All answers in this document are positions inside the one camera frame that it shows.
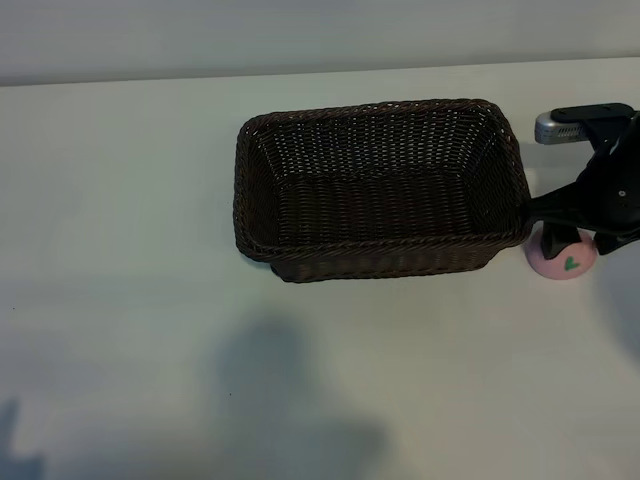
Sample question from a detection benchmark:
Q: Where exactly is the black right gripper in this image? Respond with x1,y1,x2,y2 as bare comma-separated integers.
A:
524,112,640,261

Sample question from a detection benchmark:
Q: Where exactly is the pink peach with green mark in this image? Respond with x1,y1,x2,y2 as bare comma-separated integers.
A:
523,227,599,278

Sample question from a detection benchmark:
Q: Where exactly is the dark brown wicker basket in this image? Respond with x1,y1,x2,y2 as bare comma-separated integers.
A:
232,98,532,284

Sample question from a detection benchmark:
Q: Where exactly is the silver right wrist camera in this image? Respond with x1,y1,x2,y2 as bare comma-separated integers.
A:
533,110,596,146

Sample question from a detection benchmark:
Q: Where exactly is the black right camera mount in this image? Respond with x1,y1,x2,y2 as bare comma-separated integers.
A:
554,102,640,151

